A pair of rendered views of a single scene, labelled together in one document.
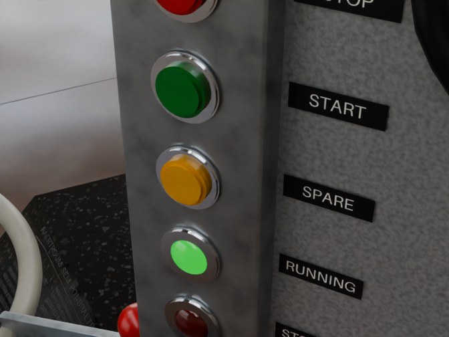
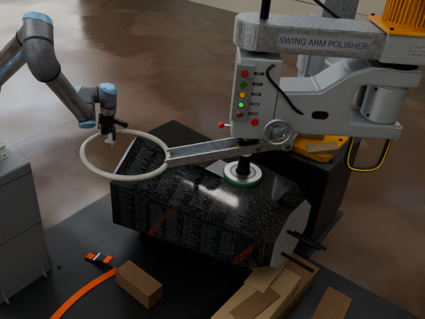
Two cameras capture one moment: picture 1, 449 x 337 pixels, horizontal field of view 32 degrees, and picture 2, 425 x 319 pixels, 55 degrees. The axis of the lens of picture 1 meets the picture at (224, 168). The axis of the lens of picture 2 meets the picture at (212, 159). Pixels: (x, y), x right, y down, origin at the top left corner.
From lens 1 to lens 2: 1.65 m
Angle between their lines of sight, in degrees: 25
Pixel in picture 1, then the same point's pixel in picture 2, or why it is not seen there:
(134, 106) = (236, 87)
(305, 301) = (252, 107)
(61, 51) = (37, 116)
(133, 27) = (238, 79)
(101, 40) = (52, 109)
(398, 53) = (263, 78)
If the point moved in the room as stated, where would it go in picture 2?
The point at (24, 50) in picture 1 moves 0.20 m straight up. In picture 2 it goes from (20, 118) to (17, 101)
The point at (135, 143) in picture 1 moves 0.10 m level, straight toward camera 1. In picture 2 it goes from (236, 92) to (249, 100)
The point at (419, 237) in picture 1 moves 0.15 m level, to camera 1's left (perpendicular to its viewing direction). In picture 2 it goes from (265, 96) to (238, 100)
